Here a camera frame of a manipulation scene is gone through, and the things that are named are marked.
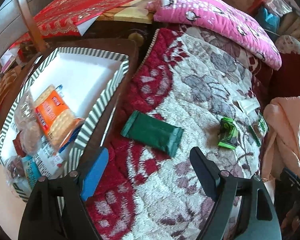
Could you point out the red gold patterned cloth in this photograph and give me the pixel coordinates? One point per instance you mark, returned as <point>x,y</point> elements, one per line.
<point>61,17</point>

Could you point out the floral plush blanket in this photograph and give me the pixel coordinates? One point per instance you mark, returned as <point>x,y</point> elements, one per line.
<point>189,83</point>

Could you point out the green white snack packet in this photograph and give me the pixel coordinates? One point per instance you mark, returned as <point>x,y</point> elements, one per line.
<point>259,129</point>

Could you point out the long white snack packet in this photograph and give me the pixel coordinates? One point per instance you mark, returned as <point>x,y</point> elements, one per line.
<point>248,105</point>

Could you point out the peach pink cloth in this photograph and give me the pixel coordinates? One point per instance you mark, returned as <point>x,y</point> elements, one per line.
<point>282,145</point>

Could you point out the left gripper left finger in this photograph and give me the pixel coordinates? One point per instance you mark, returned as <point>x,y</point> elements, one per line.
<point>56,207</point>

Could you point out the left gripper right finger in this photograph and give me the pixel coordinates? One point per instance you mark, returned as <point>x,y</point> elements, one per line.
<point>256,219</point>

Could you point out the clear bag of snacks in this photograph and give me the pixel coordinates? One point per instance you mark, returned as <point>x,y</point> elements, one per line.
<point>30,137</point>

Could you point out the green striped white box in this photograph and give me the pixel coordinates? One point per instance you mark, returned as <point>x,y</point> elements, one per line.
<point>87,79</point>

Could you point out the white barcode snack packet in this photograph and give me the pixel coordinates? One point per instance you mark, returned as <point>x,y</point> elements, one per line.
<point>49,163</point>

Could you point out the orange cracker packet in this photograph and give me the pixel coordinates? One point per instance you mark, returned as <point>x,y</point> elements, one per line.
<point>47,107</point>

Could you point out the dark green snack packet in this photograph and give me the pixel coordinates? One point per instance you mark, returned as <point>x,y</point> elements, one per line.
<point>153,132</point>

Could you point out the bright green candy packet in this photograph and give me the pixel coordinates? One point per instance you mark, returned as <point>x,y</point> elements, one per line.
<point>228,135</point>

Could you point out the wooden chair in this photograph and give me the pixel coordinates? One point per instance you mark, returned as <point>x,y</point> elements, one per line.
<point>12,25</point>

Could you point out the blue white snack packet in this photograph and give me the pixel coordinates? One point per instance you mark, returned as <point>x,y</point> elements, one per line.
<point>31,171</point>

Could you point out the red snack packet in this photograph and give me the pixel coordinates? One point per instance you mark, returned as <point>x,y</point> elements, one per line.
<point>18,147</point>

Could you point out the pink penguin pillow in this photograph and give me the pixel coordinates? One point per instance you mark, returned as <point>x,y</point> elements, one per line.
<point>218,16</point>

